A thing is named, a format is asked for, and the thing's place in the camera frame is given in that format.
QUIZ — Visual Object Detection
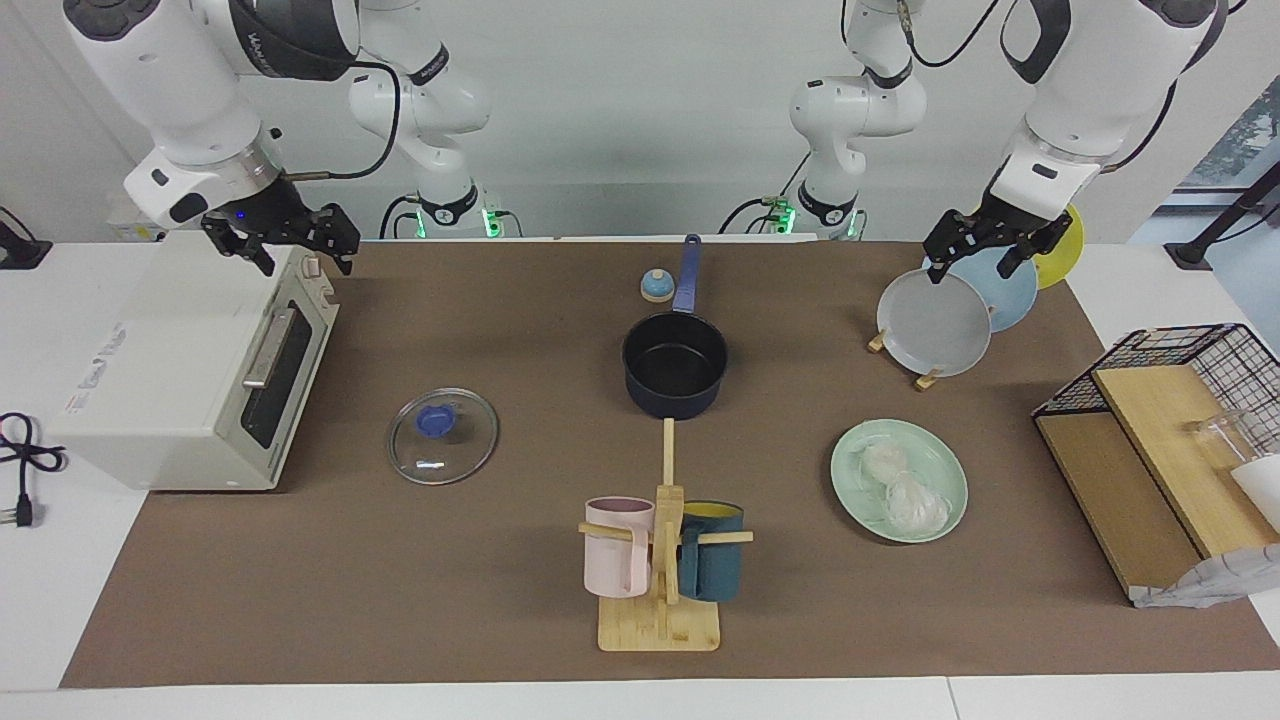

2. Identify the black wire basket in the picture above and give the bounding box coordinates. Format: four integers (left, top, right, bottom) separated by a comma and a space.
1033, 323, 1280, 461

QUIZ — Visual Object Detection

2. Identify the pink mug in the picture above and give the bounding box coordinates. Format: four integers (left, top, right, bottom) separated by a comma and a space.
584, 497, 656, 599

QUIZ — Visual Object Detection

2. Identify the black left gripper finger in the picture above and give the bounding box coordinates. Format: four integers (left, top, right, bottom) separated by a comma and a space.
922, 212, 981, 286
996, 222, 1073, 281

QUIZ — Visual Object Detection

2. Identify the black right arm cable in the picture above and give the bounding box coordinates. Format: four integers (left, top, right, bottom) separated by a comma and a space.
285, 60, 401, 183

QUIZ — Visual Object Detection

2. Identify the light blue plate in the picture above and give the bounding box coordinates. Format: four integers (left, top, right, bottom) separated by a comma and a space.
922, 245, 1039, 333

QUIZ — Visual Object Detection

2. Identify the white toaster oven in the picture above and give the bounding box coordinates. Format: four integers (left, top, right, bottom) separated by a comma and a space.
45, 232, 341, 492

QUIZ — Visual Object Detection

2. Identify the white power strip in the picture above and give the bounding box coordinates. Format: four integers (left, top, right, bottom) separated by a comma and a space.
105, 195, 166, 244

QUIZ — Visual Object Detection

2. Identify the black power cord plug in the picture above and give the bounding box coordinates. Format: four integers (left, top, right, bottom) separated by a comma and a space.
0, 412, 66, 529

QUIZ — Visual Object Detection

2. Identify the wooden plate rack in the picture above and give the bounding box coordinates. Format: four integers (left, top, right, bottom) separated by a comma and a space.
868, 325, 946, 391

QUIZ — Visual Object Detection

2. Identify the grey patterned bag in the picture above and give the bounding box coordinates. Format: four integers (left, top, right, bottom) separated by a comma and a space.
1130, 543, 1280, 609

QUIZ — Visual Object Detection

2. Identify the dark teal mug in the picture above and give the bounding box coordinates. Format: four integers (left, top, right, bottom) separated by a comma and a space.
678, 500, 746, 602

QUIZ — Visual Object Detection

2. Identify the white cup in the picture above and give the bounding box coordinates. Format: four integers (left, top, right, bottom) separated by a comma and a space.
1230, 455, 1280, 531

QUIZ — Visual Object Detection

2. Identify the mint green plate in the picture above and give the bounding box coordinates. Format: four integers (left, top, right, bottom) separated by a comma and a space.
830, 418, 969, 544

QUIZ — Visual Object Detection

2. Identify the glass lid blue knob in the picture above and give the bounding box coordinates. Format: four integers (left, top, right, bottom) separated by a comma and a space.
387, 388, 500, 486

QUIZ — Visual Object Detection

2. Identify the window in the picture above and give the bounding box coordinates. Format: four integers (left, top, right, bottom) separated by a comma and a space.
1180, 75, 1280, 191

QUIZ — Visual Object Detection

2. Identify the dark blue saucepan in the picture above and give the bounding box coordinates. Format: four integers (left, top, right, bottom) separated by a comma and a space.
622, 234, 729, 419

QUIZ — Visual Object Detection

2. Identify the yellow plate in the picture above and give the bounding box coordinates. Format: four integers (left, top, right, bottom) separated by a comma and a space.
1030, 203, 1085, 291

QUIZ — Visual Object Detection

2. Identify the light bamboo board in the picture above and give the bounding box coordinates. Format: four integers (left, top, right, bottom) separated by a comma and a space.
1092, 365, 1280, 559

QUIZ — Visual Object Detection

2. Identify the brown table mat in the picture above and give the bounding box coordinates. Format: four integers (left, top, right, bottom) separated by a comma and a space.
60, 240, 1280, 689

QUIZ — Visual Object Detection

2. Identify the black metal stand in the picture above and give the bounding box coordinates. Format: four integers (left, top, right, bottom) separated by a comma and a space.
1165, 160, 1280, 269

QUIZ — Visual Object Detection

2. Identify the clear glass cup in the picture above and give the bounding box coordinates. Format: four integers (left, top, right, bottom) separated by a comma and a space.
1190, 410, 1263, 466

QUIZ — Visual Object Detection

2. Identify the brown wooden board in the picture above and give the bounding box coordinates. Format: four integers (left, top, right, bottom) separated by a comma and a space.
1035, 412, 1201, 601

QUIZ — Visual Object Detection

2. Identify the grey plate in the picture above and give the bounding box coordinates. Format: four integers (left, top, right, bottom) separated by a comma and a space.
877, 268, 993, 378

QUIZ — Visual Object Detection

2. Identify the wooden mug tree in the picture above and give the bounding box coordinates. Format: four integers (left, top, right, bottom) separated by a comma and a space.
578, 418, 754, 653

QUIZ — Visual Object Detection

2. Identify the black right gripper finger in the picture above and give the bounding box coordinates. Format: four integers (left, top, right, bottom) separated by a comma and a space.
201, 210, 276, 278
315, 203, 361, 276

